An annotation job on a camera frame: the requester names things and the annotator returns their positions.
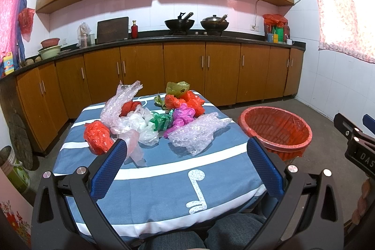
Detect black wok left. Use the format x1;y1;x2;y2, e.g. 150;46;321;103
165;12;195;32

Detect bagged jars on counter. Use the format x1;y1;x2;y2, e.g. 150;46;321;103
77;22;91;48

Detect red plastic trash basket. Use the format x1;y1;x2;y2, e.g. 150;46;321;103
238;106;313;162

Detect purple plastic bag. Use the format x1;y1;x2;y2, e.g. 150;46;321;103
163;103;195;138

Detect green bucket on floor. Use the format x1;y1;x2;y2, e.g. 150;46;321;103
0;145;30;194

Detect pink blue curtain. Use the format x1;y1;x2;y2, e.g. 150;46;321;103
1;0;27;76

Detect white plastic bag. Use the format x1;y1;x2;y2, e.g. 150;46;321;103
111;105;159;167

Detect black countertop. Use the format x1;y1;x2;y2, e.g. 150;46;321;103
1;30;306;83

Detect red bottle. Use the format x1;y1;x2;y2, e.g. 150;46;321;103
131;20;139;39

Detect olive green plastic bag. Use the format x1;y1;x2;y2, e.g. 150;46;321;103
154;81;190;110

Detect red hanging plastic bag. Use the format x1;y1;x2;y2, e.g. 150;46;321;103
18;7;35;42

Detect colourful detergent box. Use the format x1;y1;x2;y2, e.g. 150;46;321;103
3;51;15;75

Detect red bag on counter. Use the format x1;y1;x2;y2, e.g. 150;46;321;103
262;14;290;42

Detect pink floral window curtain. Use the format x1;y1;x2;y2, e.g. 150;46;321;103
317;0;374;63

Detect red basin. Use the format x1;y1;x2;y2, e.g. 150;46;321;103
41;38;60;48

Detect large red plastic bag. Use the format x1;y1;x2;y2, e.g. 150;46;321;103
164;90;205;117

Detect small red plastic bag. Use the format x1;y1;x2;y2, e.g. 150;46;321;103
120;101;141;117

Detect dark cutting board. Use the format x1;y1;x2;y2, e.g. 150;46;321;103
96;16;129;44

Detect right hand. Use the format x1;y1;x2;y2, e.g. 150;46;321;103
351;178;371;225

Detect lower wooden cabinets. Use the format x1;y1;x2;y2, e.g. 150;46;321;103
16;42;304;152

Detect round wooden board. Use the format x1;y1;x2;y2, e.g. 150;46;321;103
8;112;39;171

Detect clear bubble wrap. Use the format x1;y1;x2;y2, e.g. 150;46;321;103
100;81;143;134
168;112;232;156

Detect blue white striped tablecloth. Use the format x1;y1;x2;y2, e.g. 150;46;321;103
52;90;267;242

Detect white mug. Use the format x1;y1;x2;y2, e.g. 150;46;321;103
286;39;294;45

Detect black wok with lid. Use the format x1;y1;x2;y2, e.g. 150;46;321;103
200;15;229;32

